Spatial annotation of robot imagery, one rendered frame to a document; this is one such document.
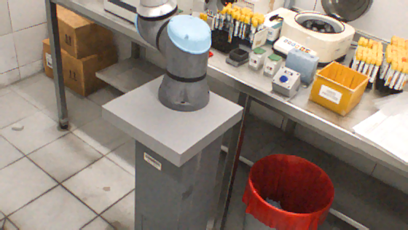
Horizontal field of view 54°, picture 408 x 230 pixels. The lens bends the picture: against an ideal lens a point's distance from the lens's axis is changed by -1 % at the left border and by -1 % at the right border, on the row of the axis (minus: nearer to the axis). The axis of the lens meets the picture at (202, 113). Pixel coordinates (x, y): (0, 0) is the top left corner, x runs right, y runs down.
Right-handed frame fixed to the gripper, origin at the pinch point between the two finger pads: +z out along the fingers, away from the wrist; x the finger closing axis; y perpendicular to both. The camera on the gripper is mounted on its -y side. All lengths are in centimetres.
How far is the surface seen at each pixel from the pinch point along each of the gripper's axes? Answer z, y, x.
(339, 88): -20, 52, -2
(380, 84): -18, 62, 24
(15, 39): 141, -96, 10
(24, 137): 139, -33, -25
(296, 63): -9.7, 37.0, 5.7
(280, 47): -0.2, 27.5, 19.0
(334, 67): -17, 46, 11
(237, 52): 6.3, 19.3, 5.2
